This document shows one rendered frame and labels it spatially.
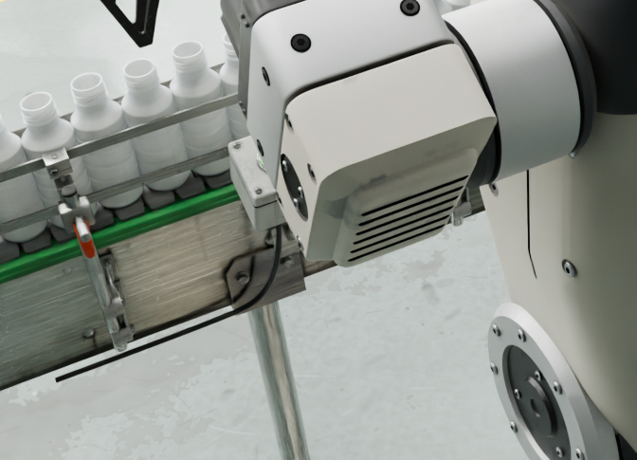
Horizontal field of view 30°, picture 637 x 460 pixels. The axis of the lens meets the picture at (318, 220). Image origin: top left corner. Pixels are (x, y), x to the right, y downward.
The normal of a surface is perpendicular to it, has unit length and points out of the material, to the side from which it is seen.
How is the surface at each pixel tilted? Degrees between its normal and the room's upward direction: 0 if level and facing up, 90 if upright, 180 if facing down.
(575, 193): 90
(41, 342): 90
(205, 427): 0
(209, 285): 90
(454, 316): 0
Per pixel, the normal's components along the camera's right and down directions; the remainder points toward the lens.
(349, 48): 0.08, -0.37
